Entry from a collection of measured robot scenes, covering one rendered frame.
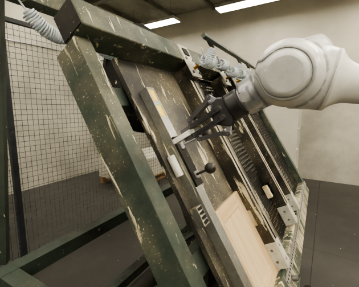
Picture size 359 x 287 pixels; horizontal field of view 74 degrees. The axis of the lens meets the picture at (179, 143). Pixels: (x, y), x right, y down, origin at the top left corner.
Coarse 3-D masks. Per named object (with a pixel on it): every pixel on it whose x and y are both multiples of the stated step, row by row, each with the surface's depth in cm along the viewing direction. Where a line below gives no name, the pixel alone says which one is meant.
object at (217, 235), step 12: (144, 96) 91; (156, 96) 93; (156, 108) 89; (156, 120) 89; (168, 120) 91; (168, 132) 87; (168, 144) 88; (180, 156) 86; (192, 192) 86; (204, 192) 87; (204, 204) 84; (216, 216) 86; (216, 228) 83; (216, 240) 83; (228, 240) 85; (228, 252) 82; (228, 264) 82; (240, 264) 84; (240, 276) 81
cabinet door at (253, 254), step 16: (224, 208) 98; (240, 208) 110; (224, 224) 92; (240, 224) 103; (240, 240) 97; (256, 240) 107; (240, 256) 91; (256, 256) 101; (256, 272) 95; (272, 272) 105
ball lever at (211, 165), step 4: (208, 164) 77; (212, 164) 77; (208, 168) 76; (212, 168) 76; (196, 172) 86; (200, 172) 83; (204, 172) 81; (208, 172) 77; (212, 172) 76; (196, 176) 86
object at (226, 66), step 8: (208, 40) 112; (216, 40) 119; (224, 48) 128; (216, 56) 127; (232, 56) 145; (208, 64) 116; (216, 64) 122; (224, 64) 132; (248, 64) 174; (232, 72) 149
